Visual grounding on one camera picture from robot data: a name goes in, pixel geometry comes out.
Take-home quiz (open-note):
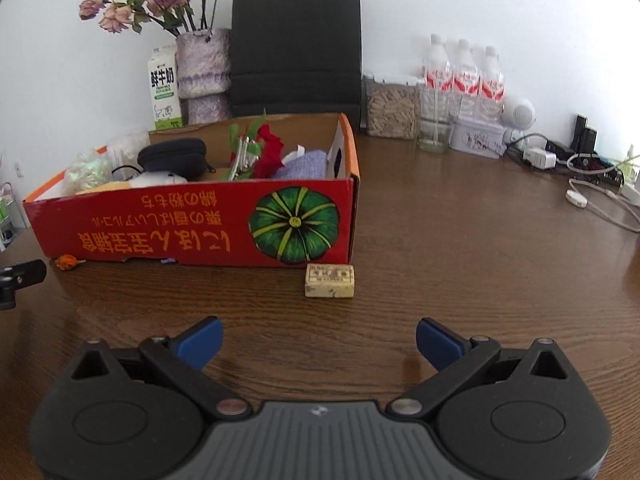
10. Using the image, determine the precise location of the white charger plug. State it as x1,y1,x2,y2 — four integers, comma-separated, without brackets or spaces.
522,147,557,170

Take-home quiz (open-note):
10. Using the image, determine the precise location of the red green wrapper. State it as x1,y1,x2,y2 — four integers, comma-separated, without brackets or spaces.
227,117,286,181

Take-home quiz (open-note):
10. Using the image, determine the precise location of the metal wire rack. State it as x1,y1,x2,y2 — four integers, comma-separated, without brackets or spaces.
0,182,26,251

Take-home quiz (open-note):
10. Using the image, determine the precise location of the purple knit pouch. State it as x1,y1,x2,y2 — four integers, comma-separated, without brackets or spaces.
272,149,332,180

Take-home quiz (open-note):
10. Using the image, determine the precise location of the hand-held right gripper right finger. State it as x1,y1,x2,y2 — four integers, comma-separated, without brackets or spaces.
386,317,568,417

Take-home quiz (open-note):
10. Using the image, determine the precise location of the white yellow soft toy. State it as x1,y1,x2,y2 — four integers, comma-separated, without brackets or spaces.
75,170,190,196

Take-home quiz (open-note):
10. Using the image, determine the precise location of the black upright device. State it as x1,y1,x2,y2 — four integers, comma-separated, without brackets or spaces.
572,115,598,153

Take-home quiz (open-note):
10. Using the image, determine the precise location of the white cable with inline switch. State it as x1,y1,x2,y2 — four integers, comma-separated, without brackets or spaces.
565,177,640,233

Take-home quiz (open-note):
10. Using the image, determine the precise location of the small beige box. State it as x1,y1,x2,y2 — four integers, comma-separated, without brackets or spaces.
305,263,356,300

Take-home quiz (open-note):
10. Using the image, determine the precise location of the white green milk carton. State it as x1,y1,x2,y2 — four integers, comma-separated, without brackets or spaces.
146,44,183,131

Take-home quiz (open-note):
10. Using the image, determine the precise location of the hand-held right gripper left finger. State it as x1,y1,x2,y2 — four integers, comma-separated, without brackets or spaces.
70,316,252,418

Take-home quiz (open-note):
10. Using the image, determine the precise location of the clear glass cup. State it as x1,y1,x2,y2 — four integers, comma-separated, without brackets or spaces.
416,87,453,154

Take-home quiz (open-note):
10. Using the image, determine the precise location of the white printed tin box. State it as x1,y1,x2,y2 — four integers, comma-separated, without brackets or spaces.
449,116,507,160

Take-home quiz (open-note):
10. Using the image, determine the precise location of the clear seed storage container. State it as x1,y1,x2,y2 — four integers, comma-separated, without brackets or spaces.
362,73,421,140

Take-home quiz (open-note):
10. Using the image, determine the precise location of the white round speaker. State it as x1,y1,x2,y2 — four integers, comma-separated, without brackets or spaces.
501,96,538,129

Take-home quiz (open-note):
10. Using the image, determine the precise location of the purple mottled ceramic vase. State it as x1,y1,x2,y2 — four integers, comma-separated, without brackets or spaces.
175,28,232,126

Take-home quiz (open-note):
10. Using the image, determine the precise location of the pink label water bottle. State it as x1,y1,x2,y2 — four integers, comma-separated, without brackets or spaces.
422,34,455,111
477,46,506,116
451,39,481,111

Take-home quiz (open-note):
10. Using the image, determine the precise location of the red cardboard box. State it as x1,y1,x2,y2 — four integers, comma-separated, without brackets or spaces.
22,112,361,267

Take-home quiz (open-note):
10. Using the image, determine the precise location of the black zip pouch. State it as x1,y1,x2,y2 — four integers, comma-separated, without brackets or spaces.
137,138,208,182

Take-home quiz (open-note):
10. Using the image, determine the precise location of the black paper bag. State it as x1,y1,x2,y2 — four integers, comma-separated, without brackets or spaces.
230,0,362,128

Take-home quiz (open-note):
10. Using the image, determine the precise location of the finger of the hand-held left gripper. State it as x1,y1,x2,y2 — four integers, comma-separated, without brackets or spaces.
0,260,47,311

